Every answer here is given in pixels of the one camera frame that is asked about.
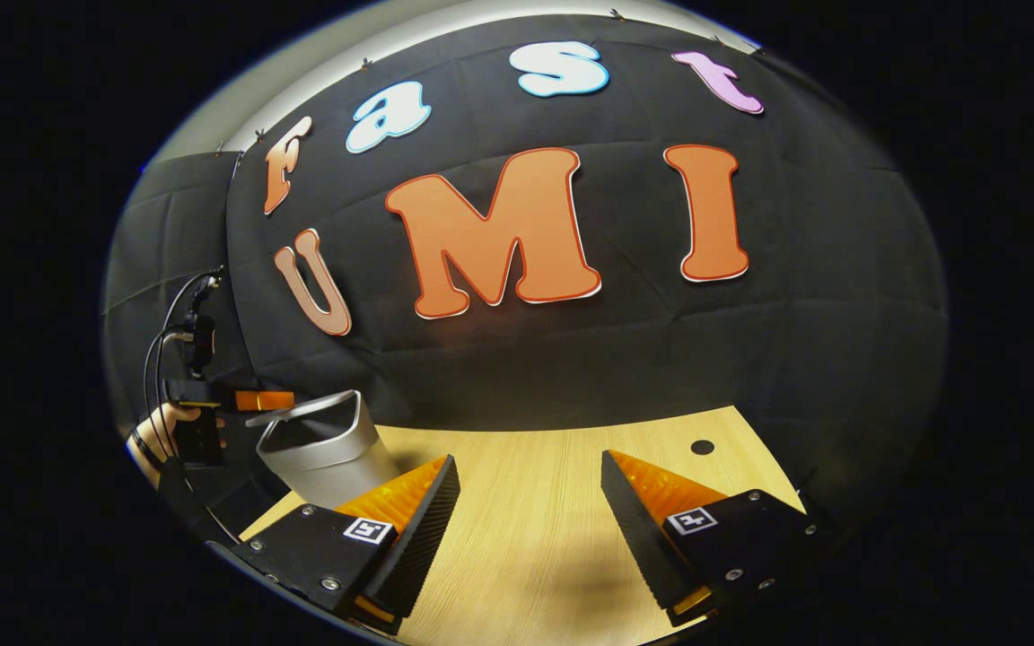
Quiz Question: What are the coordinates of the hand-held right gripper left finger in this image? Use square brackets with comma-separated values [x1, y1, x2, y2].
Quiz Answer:
[230, 455, 462, 636]

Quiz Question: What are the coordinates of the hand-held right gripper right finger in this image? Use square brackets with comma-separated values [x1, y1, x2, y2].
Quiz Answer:
[600, 450, 850, 629]

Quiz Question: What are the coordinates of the white desktop garbage bin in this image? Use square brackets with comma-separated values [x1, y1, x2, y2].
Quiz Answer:
[255, 389, 401, 511]

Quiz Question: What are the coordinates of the wooden desktop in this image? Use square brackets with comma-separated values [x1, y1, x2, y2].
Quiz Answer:
[239, 406, 810, 646]

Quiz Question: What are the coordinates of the black wristband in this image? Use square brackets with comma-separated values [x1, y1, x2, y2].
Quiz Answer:
[131, 426, 168, 472]

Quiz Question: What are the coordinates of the black backdrop cloth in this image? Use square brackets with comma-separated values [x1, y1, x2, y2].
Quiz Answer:
[102, 13, 949, 521]

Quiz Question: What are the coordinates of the thin black cable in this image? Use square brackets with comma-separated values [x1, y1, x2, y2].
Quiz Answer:
[158, 267, 226, 342]

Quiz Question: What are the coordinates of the black cable white plug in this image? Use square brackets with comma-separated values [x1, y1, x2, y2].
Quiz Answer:
[142, 327, 244, 546]

